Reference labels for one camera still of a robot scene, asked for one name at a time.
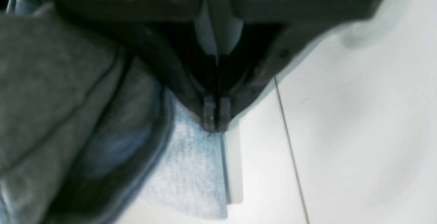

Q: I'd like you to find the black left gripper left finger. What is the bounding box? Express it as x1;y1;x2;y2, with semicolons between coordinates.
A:
55;0;218;133

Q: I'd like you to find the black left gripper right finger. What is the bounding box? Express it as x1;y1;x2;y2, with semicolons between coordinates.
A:
217;0;382;132

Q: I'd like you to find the grey T-shirt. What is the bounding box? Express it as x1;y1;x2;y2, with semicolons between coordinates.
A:
1;0;228;224

